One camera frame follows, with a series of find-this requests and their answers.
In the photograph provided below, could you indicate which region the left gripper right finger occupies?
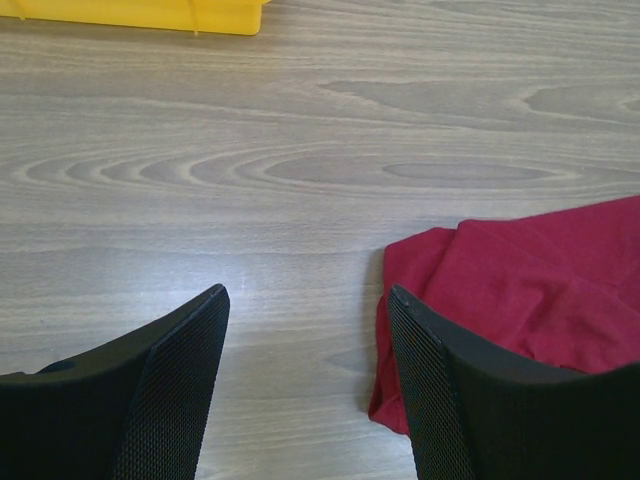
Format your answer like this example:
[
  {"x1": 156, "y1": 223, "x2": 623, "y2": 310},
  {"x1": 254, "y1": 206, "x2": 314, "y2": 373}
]
[{"x1": 388, "y1": 286, "x2": 639, "y2": 479}]

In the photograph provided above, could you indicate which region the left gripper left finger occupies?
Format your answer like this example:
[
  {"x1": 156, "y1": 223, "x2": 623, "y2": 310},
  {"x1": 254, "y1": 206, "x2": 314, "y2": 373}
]
[{"x1": 1, "y1": 284, "x2": 230, "y2": 479}]

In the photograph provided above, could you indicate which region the red t shirt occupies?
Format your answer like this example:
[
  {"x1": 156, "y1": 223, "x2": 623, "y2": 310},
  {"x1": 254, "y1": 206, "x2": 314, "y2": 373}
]
[{"x1": 367, "y1": 194, "x2": 640, "y2": 435}]

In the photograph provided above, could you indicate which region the yellow plastic bin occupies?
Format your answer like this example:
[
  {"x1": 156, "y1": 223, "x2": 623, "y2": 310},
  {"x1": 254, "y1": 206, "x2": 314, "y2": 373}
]
[{"x1": 1, "y1": 0, "x2": 267, "y2": 36}]

